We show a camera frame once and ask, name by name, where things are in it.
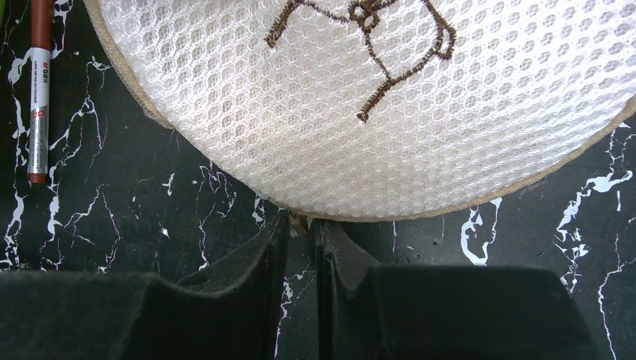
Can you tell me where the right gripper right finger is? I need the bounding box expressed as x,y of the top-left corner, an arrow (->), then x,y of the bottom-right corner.
313,220 -> 599,359

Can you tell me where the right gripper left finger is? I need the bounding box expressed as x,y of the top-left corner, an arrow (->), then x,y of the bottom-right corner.
1,217 -> 289,359

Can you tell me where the round white mesh laundry bag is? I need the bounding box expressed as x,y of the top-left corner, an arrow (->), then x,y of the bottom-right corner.
85,1 -> 635,221

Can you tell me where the red white marker pen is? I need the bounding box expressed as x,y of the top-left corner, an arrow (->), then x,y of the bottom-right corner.
28,0 -> 53,185

